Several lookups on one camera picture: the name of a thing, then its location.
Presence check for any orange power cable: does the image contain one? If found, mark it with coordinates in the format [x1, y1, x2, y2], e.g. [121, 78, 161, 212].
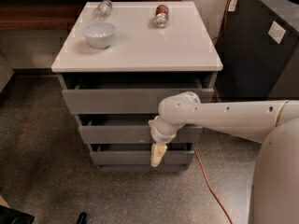
[192, 0, 243, 224]

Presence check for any grey top drawer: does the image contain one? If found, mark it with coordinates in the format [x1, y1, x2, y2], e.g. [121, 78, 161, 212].
[62, 79, 214, 114]

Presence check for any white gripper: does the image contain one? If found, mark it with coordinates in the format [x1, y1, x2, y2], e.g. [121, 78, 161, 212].
[149, 116, 182, 167]

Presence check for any clear glass jar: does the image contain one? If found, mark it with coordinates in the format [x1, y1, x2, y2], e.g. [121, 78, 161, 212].
[92, 0, 113, 21]

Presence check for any white label on cabinet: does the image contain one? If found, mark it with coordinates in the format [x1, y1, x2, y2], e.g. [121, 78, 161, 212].
[268, 21, 286, 44]

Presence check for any dark wooden shelf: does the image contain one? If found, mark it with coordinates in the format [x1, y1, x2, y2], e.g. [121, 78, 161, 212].
[0, 0, 182, 32]

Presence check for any grey drawer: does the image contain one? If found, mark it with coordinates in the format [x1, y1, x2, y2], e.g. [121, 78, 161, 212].
[78, 114, 204, 145]
[90, 143, 194, 165]
[62, 79, 214, 114]

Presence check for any brown-lidded glass jar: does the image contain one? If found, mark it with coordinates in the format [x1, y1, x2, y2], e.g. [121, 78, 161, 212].
[153, 5, 169, 28]

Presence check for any black object bottom left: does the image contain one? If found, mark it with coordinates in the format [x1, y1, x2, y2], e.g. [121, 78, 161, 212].
[0, 205, 35, 224]

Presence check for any grey bottom drawer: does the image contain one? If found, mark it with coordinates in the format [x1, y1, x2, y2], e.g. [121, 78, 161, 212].
[90, 143, 194, 165]

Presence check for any small black floor object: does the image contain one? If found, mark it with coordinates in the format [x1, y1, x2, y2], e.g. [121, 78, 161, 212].
[76, 212, 87, 224]

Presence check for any white ceramic bowl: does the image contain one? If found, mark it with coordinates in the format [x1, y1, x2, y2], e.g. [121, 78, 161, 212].
[82, 22, 116, 49]

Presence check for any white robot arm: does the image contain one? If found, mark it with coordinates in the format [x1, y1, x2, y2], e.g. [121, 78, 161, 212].
[149, 91, 299, 224]

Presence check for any black cabinet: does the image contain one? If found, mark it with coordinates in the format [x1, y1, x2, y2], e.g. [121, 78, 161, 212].
[216, 0, 299, 101]

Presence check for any white drawer cabinet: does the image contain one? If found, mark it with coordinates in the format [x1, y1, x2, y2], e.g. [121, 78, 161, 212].
[51, 2, 222, 171]

